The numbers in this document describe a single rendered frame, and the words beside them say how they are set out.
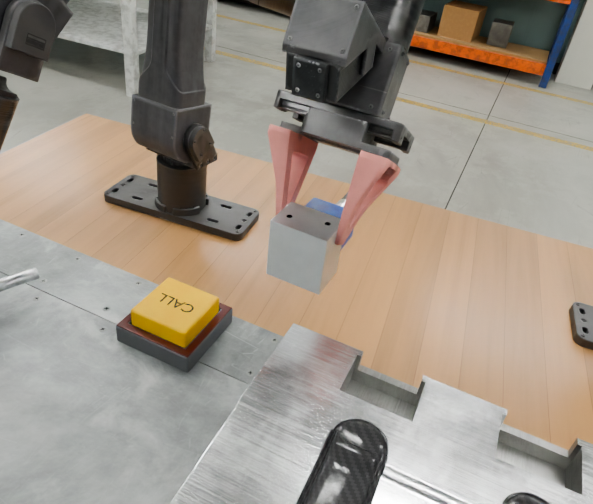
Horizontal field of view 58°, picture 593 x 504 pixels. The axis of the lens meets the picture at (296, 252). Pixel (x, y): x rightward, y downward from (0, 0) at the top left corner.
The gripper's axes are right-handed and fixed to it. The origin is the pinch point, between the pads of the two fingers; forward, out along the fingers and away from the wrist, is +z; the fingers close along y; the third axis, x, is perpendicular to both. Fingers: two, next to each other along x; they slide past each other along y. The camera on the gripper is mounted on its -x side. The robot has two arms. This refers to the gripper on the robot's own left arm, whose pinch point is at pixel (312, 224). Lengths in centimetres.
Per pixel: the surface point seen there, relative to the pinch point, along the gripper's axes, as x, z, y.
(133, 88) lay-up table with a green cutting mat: 223, -19, -202
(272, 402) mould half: -8.7, 11.3, 4.0
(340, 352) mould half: -2.7, 8.1, 6.2
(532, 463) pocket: -1.0, 10.5, 21.2
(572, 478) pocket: -2.3, 9.8, 23.5
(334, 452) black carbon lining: -9.3, 12.2, 9.1
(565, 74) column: 477, -153, 25
